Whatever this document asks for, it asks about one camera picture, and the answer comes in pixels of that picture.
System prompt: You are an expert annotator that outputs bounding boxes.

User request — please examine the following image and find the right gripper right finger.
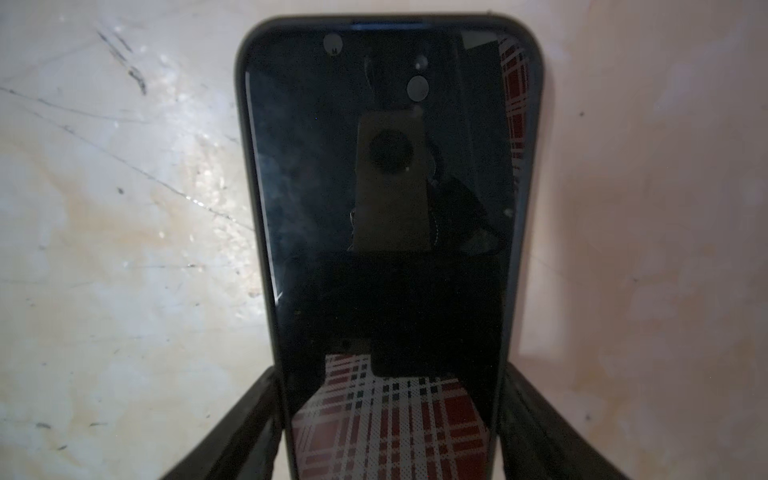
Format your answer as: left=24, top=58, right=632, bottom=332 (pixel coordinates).
left=497, top=364, right=627, bottom=480

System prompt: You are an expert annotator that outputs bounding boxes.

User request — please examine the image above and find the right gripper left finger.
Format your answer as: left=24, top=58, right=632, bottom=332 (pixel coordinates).
left=164, top=367, right=282, bottom=480

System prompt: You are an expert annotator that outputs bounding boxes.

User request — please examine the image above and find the black phone case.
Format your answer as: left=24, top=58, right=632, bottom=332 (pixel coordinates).
left=233, top=13, right=546, bottom=480

